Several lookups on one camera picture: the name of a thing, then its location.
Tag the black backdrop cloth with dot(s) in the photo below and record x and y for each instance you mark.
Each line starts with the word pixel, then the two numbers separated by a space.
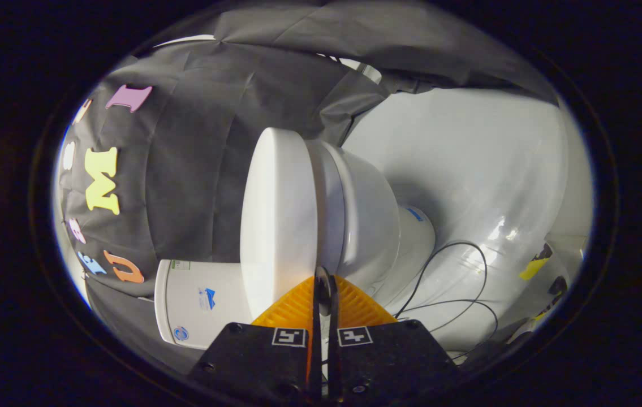
pixel 196 141

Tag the white toilet seat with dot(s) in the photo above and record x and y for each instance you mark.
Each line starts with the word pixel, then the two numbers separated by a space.
pixel 329 209

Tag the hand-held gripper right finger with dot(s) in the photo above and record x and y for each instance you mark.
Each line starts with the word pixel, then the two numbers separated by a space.
pixel 394 362

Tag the yellow black tag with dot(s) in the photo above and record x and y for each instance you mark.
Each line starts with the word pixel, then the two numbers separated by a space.
pixel 534 265

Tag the white toilet lid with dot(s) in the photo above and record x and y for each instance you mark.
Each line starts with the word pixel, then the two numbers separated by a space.
pixel 278 226

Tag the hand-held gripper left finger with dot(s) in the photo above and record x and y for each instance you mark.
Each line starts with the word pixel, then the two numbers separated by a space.
pixel 253 362

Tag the white ceramic toilet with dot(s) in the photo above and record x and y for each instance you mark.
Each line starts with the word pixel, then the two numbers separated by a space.
pixel 371 215

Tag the white toilet tank cover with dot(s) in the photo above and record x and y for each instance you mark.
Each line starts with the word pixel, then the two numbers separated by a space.
pixel 161 305

